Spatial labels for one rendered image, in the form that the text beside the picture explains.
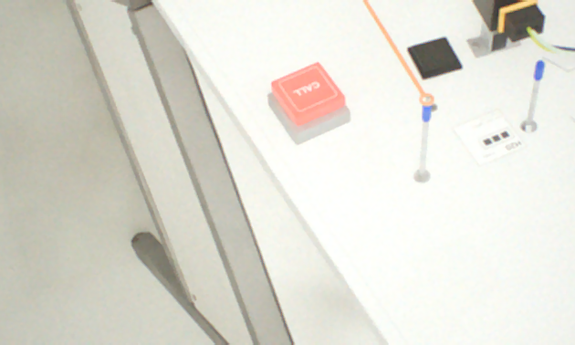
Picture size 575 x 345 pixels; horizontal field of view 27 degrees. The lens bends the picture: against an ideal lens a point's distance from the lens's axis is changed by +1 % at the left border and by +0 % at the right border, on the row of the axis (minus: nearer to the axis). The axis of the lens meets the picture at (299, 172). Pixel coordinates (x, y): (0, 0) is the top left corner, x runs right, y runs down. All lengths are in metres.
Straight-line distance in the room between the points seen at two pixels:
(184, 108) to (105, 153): 0.83
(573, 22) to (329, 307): 0.51
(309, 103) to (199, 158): 0.35
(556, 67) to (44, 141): 1.22
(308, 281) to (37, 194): 0.82
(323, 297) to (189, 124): 0.28
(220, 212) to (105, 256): 0.85
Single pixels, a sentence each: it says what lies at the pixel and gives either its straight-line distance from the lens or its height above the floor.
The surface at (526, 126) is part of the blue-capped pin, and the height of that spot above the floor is 1.19.
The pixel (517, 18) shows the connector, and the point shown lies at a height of 1.19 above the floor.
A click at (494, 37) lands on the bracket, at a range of 1.17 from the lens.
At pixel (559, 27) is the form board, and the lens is 1.19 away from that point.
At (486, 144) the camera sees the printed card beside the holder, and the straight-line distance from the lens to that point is 1.09.
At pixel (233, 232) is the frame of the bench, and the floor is 0.80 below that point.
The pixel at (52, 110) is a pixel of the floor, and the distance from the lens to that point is 2.17.
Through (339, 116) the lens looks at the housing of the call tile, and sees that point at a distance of 1.08.
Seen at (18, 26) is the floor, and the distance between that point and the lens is 2.14.
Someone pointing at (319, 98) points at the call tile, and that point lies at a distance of 1.07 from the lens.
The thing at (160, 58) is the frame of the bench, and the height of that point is 0.80.
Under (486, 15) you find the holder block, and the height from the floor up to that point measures 1.15.
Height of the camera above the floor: 2.10
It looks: 65 degrees down
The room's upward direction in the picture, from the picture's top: 120 degrees clockwise
